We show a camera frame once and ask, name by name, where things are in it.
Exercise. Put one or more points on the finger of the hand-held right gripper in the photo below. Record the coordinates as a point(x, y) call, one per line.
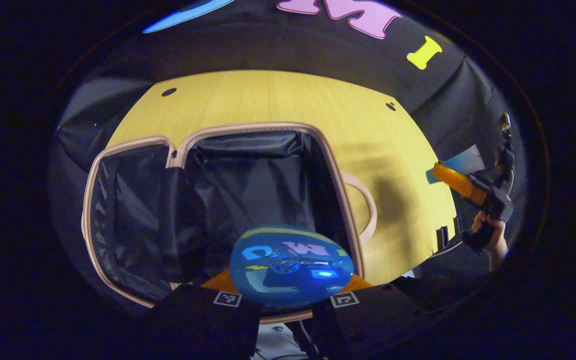
point(460, 184)

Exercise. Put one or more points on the black backdrop cloth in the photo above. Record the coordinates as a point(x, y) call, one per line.
point(278, 45)

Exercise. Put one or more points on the pink suitcase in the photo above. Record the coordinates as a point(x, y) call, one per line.
point(248, 180)

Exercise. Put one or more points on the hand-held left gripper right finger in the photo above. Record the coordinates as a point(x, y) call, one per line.
point(368, 325)

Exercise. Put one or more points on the light blue skin care tube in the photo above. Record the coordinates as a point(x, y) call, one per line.
point(460, 162)

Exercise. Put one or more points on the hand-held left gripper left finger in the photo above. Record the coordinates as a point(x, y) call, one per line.
point(203, 325)

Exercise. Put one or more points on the blue green skin care bottle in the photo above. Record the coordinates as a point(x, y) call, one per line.
point(288, 270)

